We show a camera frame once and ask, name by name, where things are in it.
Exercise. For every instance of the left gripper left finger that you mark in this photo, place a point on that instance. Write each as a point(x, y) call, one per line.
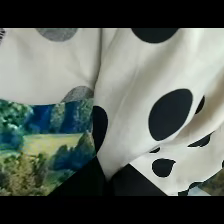
point(83, 181)

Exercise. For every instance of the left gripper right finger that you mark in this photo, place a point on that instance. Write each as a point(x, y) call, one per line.
point(133, 183)

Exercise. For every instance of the white black-dotted garment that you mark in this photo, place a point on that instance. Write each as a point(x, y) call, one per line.
point(133, 80)

